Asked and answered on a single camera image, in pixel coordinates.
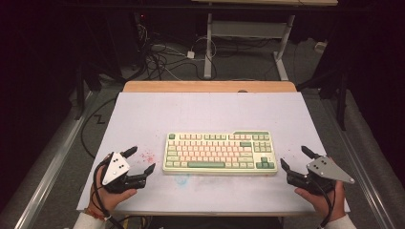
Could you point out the metal floor rail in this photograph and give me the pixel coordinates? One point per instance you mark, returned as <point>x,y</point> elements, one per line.
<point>47,181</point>
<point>359,171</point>

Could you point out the white desk frame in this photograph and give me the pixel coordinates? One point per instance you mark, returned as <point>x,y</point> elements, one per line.
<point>248,29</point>

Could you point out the person's right hand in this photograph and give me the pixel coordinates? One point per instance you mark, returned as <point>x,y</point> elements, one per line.
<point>321,203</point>

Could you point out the white floor block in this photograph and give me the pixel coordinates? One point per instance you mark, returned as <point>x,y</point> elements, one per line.
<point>320,47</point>

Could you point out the black stand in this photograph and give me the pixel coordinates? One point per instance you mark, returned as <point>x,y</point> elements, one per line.
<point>342,101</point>

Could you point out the white board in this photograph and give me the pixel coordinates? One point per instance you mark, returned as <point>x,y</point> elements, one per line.
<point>207,111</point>

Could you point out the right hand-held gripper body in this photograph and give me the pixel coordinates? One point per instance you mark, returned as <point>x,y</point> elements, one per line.
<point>328,170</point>

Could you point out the cream green pink keyboard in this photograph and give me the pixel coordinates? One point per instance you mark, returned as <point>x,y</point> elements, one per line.
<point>207,154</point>

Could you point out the white power adapter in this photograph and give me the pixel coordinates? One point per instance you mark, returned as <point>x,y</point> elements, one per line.
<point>190,54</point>

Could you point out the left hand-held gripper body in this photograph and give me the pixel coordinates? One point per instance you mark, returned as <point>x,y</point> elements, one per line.
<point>115,168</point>

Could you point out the person's left hand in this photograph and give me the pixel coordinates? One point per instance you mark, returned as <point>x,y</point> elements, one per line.
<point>105,200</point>

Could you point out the wooden table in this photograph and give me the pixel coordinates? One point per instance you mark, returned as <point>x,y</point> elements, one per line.
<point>191,86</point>

